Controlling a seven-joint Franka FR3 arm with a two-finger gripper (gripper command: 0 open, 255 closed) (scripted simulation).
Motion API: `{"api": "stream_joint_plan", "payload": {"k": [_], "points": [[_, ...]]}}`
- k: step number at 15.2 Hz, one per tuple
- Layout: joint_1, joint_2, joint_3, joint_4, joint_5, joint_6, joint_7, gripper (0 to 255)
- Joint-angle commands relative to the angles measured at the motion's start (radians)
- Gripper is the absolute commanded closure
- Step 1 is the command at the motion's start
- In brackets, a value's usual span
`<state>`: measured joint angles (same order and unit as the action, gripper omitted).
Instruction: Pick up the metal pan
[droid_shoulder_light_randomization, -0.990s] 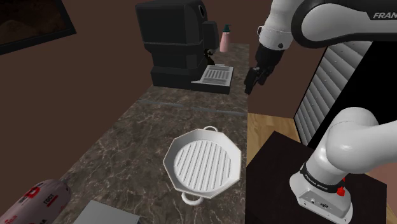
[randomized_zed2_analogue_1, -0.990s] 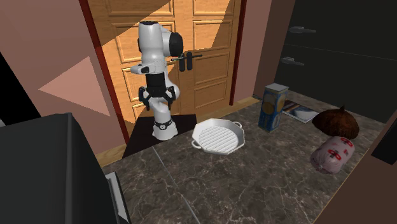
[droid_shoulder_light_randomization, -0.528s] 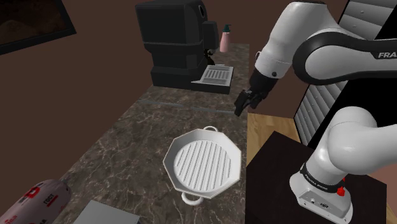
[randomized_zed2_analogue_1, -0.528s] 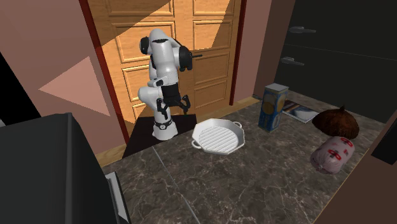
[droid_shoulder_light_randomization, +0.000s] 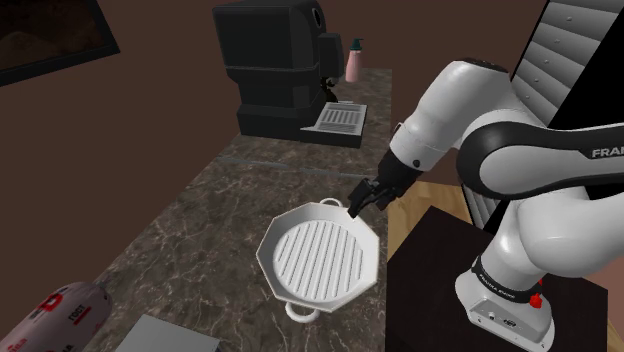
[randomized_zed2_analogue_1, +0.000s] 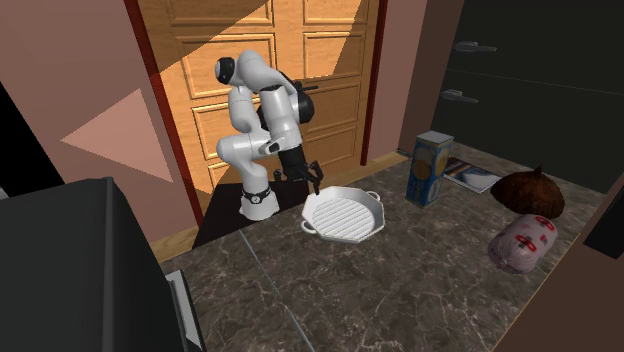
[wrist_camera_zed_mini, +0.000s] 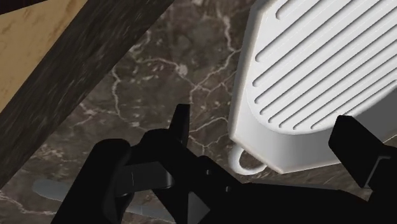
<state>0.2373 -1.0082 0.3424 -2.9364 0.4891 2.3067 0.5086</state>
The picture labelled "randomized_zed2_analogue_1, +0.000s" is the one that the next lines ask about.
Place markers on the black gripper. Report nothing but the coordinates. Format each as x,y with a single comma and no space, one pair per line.
294,163

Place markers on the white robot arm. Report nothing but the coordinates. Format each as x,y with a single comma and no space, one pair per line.
248,151

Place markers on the white grill pan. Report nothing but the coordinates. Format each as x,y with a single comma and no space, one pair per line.
341,217

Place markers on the black robot stand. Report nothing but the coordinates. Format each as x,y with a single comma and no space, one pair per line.
222,219

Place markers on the blue and yellow box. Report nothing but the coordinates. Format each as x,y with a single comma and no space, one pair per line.
428,170

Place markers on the wooden panel door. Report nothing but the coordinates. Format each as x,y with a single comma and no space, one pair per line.
219,48

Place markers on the flat book with white cover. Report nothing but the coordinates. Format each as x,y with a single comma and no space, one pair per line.
470,176

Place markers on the brown round loaf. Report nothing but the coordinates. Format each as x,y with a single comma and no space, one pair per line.
529,195

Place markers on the pink wrapped sausage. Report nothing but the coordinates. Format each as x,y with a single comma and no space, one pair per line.
524,244

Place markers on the black appliance with grey edge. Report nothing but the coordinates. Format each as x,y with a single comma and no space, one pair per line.
58,273

